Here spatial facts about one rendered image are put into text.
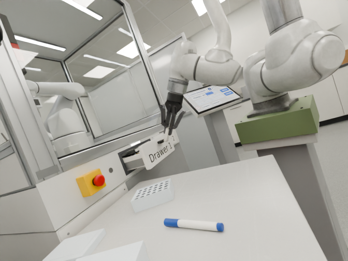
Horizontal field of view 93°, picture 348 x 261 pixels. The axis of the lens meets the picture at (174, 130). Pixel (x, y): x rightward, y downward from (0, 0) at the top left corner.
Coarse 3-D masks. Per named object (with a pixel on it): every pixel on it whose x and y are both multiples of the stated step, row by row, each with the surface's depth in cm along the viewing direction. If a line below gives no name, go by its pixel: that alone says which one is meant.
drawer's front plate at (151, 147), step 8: (160, 136) 86; (144, 144) 72; (152, 144) 78; (160, 144) 84; (168, 144) 92; (144, 152) 71; (152, 152) 76; (168, 152) 89; (144, 160) 70; (152, 160) 74; (160, 160) 80
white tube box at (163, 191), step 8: (152, 184) 57; (160, 184) 55; (168, 184) 52; (136, 192) 55; (144, 192) 53; (152, 192) 51; (160, 192) 49; (168, 192) 49; (136, 200) 49; (144, 200) 49; (152, 200) 49; (160, 200) 49; (168, 200) 49; (136, 208) 49; (144, 208) 49
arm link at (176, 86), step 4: (172, 80) 70; (176, 80) 69; (180, 80) 69; (168, 84) 72; (172, 84) 70; (176, 84) 69; (180, 84) 69; (184, 84) 70; (168, 88) 72; (172, 88) 70; (176, 88) 70; (180, 88) 70; (184, 88) 71; (172, 92) 72; (176, 92) 70; (180, 92) 71; (184, 92) 72
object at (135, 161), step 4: (132, 156) 75; (136, 156) 74; (140, 156) 73; (124, 160) 77; (128, 160) 76; (132, 160) 76; (136, 160) 74; (140, 160) 73; (128, 164) 77; (132, 164) 76; (136, 164) 75; (140, 164) 74; (128, 168) 77; (132, 168) 76
